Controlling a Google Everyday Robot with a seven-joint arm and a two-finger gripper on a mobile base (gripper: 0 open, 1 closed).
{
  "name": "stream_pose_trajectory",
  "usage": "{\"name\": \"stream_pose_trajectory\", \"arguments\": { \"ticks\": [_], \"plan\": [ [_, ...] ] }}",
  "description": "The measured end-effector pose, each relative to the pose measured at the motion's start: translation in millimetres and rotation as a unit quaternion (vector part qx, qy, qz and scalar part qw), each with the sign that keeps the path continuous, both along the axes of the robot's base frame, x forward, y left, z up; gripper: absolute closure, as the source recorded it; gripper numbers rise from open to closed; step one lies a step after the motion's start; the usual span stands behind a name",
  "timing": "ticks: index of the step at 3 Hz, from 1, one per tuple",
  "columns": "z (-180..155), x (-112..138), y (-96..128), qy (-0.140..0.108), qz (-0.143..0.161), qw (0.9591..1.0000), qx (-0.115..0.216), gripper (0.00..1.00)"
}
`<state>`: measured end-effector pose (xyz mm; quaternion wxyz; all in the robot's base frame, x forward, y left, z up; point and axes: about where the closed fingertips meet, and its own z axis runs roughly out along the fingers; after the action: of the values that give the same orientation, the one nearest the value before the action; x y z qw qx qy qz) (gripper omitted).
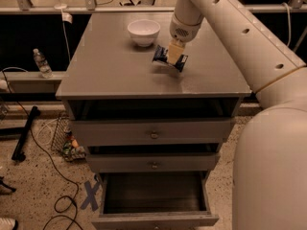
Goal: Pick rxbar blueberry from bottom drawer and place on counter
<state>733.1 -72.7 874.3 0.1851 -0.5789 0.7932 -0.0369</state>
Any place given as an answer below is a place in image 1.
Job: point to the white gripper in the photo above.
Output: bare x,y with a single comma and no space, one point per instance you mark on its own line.
182,30

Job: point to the blue rxbar snack bar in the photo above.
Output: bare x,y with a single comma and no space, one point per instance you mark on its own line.
161,56

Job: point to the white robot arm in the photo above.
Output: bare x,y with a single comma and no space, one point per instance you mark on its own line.
270,162

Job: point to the grey drawer cabinet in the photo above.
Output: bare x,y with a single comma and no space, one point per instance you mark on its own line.
112,79

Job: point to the grey top drawer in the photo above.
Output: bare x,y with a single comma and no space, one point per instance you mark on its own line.
145,132

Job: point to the grey drawer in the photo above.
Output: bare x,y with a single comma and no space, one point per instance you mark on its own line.
145,132
152,163
154,201

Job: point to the grey middle drawer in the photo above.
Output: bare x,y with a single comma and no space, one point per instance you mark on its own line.
152,163

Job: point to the grey bottom drawer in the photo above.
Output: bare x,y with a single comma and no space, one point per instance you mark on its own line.
154,201

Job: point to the white ceramic bowl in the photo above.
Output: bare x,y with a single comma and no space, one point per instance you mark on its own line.
143,32

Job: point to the clear plastic water bottle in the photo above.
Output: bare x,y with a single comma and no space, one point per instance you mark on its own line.
42,64

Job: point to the black metal stand leg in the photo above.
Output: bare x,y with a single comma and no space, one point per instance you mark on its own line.
18,154

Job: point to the white shoe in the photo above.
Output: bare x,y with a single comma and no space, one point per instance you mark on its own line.
8,224

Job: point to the white lamp with cord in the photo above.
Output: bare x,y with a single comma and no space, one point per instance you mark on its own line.
66,17

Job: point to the wire basket with items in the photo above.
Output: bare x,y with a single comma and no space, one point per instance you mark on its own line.
64,142

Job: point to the grey metal rail beam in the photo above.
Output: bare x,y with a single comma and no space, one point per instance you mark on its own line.
30,82

